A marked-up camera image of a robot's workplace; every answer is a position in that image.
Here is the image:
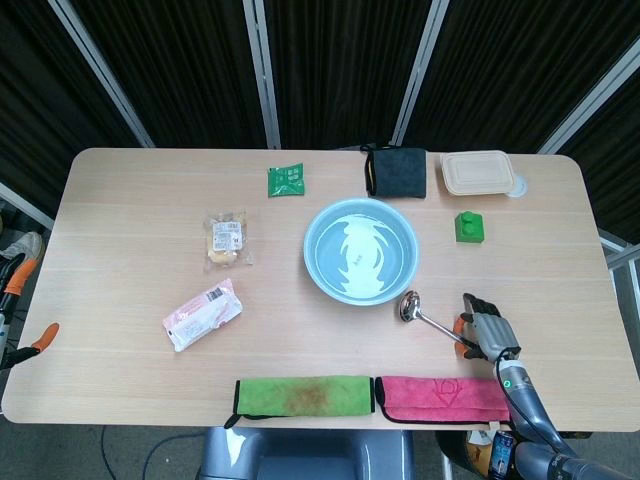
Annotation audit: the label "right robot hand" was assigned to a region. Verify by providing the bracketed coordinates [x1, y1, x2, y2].
[453, 292, 522, 362]

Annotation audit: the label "orange handled spring clamp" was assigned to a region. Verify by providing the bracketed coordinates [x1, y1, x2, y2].
[0, 322, 60, 371]
[0, 258, 39, 314]

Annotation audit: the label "pink microfibre towel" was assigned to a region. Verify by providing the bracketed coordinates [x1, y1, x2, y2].
[374, 375, 512, 427]

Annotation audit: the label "white partition post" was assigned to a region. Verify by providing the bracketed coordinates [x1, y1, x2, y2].
[47, 0, 156, 149]
[392, 0, 451, 146]
[537, 37, 640, 155]
[242, 0, 282, 150]

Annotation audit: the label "metal ladle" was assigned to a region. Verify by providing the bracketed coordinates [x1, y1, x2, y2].
[397, 289, 474, 351]

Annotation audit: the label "clear wrapped pastry packet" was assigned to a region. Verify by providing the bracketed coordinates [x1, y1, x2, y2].
[202, 209, 254, 275]

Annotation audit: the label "dark grey folded cloth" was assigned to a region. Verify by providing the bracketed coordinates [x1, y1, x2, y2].
[360, 144, 428, 199]

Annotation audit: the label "drink can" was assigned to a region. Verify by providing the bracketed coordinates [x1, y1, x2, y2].
[492, 430, 517, 475]

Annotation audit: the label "green toy building block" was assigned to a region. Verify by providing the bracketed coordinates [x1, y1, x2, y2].
[453, 211, 487, 245]

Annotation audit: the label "beige shoe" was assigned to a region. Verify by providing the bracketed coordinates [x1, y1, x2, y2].
[0, 230, 45, 261]

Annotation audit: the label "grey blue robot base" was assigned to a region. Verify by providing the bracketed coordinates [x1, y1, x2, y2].
[199, 427, 416, 480]

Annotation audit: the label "pink white snack packet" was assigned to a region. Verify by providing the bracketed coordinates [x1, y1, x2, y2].
[161, 278, 245, 353]

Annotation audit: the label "light blue bowl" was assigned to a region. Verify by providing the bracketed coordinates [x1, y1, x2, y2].
[303, 198, 420, 306]

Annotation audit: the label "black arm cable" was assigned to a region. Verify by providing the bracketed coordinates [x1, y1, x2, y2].
[493, 351, 534, 444]

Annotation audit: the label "beige lidded food container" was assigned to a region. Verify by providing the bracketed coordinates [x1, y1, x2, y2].
[439, 151, 518, 198]

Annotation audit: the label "green sachet packet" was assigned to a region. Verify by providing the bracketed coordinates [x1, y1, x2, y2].
[267, 162, 307, 199]

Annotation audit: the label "green stained microfibre towel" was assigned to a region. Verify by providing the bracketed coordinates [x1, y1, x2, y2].
[223, 375, 376, 430]

